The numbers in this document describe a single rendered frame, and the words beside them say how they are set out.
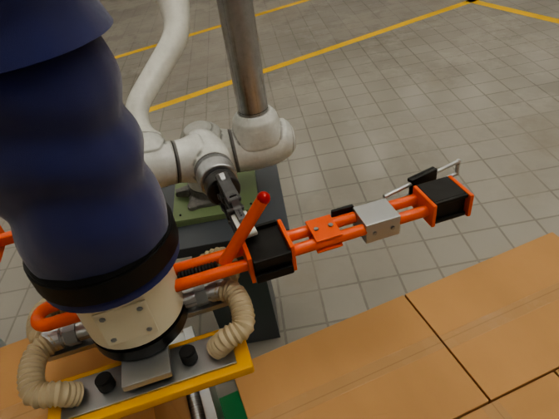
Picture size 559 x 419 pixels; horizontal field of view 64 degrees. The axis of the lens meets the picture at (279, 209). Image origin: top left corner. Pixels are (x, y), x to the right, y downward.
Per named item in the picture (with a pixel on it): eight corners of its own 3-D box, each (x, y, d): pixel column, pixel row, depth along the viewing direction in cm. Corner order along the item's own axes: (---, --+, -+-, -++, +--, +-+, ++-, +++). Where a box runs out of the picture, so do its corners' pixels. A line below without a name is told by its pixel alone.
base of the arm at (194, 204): (177, 181, 171) (174, 170, 167) (234, 171, 172) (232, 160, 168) (176, 214, 158) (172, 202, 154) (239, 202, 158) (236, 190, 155)
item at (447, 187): (431, 228, 84) (433, 207, 81) (411, 205, 90) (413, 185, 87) (471, 215, 86) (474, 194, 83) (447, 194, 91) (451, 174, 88)
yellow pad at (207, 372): (49, 443, 71) (35, 428, 68) (55, 388, 79) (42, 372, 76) (255, 372, 76) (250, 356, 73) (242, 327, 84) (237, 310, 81)
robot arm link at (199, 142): (235, 185, 108) (180, 194, 104) (219, 155, 120) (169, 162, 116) (234, 145, 102) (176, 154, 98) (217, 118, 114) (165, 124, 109)
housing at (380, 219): (366, 245, 83) (367, 227, 80) (351, 224, 88) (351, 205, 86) (401, 234, 84) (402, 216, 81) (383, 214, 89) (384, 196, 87)
